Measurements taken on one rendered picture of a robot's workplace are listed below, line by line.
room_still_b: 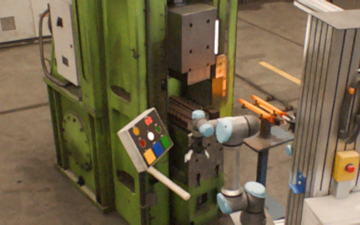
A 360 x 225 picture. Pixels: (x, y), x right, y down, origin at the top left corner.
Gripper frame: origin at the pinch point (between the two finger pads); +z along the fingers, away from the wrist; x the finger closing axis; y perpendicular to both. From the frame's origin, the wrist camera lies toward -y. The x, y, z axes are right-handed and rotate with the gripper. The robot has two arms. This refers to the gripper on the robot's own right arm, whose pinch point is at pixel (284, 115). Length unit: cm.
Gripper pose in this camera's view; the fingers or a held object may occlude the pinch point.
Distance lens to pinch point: 360.1
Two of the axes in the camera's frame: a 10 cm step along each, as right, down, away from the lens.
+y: 0.0, 8.9, 4.5
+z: -5.0, -3.9, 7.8
